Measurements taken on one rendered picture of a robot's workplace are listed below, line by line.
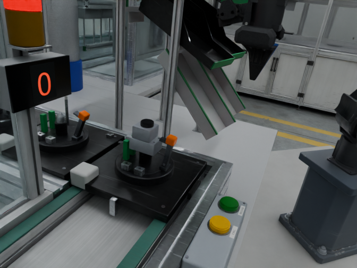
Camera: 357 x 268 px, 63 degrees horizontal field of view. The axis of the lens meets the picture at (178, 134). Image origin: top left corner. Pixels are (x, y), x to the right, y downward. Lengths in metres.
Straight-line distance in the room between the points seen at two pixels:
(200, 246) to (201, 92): 0.52
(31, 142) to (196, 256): 0.36
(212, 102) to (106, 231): 0.52
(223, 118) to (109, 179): 0.43
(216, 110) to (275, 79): 3.75
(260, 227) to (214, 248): 0.25
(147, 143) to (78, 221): 0.21
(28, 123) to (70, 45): 0.96
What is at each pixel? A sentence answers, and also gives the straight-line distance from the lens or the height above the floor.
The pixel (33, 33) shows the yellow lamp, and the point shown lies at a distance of 0.50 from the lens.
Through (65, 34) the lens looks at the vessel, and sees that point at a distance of 1.50.
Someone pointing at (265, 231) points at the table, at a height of 0.86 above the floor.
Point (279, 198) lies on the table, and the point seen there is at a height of 0.86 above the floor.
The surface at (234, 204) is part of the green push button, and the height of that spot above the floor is 0.97.
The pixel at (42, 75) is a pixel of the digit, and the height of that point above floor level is 1.22.
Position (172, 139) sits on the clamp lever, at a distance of 0.62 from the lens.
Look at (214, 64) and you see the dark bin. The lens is 0.77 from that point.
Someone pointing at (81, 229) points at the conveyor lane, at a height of 0.92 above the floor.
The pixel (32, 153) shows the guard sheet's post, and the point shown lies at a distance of 0.62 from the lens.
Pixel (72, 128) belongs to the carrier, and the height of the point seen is 0.99.
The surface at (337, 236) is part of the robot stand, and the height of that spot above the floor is 0.92.
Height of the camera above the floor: 1.35
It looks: 25 degrees down
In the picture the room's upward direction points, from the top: 7 degrees clockwise
